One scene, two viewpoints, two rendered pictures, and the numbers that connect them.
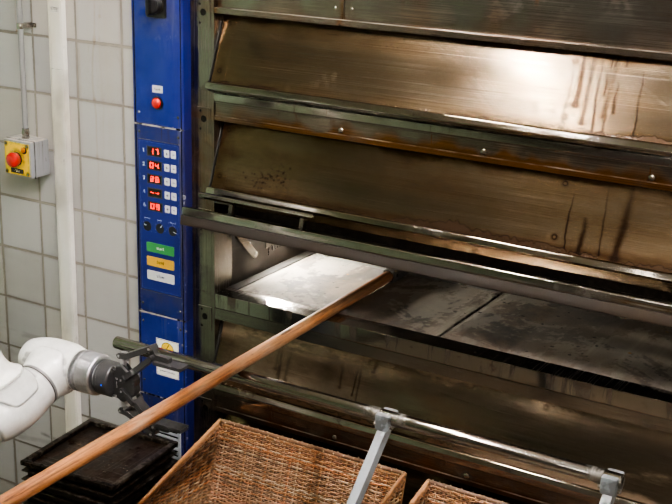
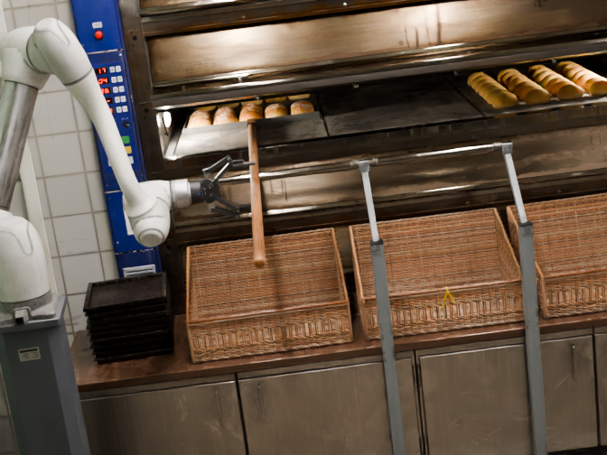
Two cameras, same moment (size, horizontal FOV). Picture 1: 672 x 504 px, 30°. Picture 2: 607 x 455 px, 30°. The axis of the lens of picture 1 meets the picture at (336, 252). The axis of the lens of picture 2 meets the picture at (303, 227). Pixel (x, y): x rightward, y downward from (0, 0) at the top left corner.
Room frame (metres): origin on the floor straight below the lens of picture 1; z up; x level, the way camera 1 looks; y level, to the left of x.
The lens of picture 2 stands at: (-0.75, 1.95, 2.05)
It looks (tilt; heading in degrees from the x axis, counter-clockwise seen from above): 16 degrees down; 329
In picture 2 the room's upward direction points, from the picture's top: 7 degrees counter-clockwise
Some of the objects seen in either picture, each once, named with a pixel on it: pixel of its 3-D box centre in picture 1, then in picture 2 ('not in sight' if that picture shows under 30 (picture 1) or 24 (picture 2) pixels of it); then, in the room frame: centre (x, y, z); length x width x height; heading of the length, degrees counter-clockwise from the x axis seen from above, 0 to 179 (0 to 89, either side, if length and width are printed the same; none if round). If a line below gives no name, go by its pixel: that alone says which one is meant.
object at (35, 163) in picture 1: (26, 156); not in sight; (3.25, 0.84, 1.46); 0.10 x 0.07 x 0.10; 60
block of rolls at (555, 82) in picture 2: not in sight; (537, 82); (2.61, -1.20, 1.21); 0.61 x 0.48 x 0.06; 150
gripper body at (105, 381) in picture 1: (120, 381); (205, 190); (2.38, 0.45, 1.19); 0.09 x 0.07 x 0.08; 60
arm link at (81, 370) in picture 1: (93, 373); (182, 193); (2.42, 0.51, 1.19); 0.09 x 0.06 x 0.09; 150
